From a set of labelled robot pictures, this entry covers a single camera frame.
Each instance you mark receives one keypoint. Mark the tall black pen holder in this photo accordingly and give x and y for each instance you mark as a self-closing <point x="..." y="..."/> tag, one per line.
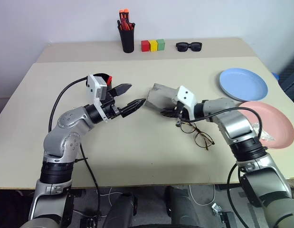
<point x="127" y="42"/>

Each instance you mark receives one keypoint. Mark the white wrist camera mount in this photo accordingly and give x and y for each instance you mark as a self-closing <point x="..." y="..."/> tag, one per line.
<point x="95" y="86"/>
<point x="186" y="95"/>

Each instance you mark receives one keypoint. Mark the yellow wooden block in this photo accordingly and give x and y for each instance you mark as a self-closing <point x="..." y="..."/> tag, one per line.
<point x="153" y="45"/>

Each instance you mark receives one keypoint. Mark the grey glasses case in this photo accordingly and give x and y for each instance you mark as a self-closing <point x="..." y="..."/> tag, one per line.
<point x="158" y="95"/>

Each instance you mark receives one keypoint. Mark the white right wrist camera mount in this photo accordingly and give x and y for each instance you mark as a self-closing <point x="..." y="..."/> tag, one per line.
<point x="186" y="95"/>

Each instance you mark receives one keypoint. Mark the short black cup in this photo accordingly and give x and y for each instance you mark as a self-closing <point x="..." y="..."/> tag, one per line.
<point x="102" y="76"/>

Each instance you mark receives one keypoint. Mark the small metal clip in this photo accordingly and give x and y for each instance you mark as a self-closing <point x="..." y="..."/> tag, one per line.
<point x="216" y="209"/>

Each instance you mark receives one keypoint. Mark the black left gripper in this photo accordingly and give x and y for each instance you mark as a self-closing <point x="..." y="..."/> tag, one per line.
<point x="109" y="108"/>

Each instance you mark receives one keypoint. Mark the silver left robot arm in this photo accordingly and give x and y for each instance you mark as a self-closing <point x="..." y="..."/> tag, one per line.
<point x="66" y="133"/>

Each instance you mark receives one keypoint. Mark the brown thin-frame eyeglasses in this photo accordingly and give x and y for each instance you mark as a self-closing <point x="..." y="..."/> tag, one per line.
<point x="203" y="140"/>

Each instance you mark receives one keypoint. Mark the orange-capped marker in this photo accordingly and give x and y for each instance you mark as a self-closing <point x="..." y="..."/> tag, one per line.
<point x="121" y="14"/>
<point x="126" y="14"/>

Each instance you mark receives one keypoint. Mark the dark rounded leg cover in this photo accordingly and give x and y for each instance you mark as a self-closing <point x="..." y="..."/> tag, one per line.
<point x="182" y="209"/>
<point x="121" y="211"/>

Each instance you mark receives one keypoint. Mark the red marker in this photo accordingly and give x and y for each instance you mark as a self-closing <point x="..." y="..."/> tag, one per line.
<point x="110" y="79"/>

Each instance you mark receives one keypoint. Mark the pink plate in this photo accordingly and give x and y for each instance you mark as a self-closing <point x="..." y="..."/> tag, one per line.
<point x="278" y="124"/>

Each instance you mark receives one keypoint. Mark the black pen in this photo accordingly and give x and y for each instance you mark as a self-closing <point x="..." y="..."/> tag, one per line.
<point x="133" y="25"/>
<point x="118" y="25"/>

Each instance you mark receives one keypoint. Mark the red wooden block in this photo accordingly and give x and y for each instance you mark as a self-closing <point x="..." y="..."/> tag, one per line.
<point x="145" y="46"/>

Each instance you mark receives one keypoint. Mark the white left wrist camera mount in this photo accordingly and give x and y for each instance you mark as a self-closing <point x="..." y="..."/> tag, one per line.
<point x="95" y="86"/>

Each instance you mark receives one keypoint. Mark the dark textured object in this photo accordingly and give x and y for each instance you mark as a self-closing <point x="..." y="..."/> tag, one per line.
<point x="290" y="80"/>

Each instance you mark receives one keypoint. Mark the green wooden block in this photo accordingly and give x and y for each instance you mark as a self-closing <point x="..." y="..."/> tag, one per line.
<point x="161" y="44"/>

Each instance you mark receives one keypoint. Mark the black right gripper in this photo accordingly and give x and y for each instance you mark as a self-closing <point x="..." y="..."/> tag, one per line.
<point x="179" y="109"/>

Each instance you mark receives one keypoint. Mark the blue plate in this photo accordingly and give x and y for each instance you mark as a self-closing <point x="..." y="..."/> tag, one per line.
<point x="241" y="83"/>

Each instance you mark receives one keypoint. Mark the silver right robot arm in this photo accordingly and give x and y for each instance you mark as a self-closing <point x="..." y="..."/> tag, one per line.
<point x="234" y="123"/>

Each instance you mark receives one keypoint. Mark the black sunglasses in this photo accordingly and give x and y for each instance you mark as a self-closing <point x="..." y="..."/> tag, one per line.
<point x="184" y="46"/>

